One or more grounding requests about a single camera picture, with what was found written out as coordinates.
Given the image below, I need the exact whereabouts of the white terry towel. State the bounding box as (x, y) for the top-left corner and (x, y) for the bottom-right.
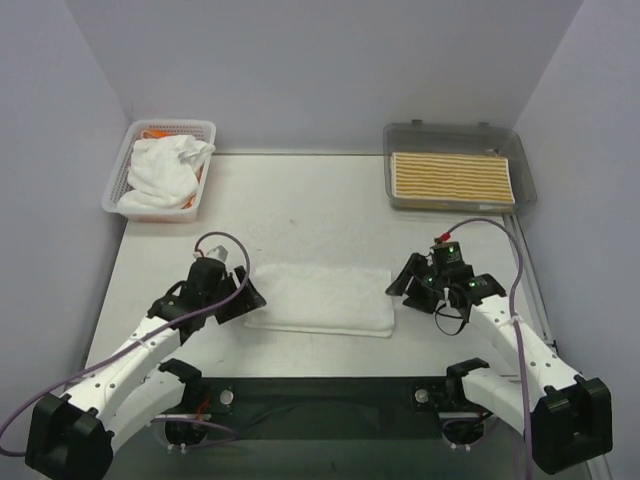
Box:
(244, 264), (395, 338)

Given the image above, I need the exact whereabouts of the white towels pile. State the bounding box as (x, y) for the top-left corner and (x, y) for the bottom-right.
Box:
(117, 135), (215, 210)

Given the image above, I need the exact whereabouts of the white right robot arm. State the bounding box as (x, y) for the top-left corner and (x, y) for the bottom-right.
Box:
(386, 242), (613, 475)

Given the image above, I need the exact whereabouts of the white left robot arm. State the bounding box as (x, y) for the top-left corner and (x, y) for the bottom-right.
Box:
(25, 257), (266, 479)

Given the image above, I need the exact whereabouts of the yellow striped folded towel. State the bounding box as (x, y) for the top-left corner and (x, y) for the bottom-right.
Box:
(391, 152), (515, 207)

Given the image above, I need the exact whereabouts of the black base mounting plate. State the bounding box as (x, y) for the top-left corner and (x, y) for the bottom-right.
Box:
(163, 377), (495, 448)

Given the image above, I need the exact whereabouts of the white plastic mesh basket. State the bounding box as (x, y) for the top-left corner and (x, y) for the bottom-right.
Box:
(101, 119), (216, 223)

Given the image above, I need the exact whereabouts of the orange cloth in basket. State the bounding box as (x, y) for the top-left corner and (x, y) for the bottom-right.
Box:
(140, 129), (172, 140)

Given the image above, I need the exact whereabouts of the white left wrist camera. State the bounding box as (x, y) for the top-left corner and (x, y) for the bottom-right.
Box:
(206, 245), (229, 263)

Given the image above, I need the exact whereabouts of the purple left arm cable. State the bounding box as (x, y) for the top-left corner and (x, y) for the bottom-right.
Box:
(0, 230), (251, 457)

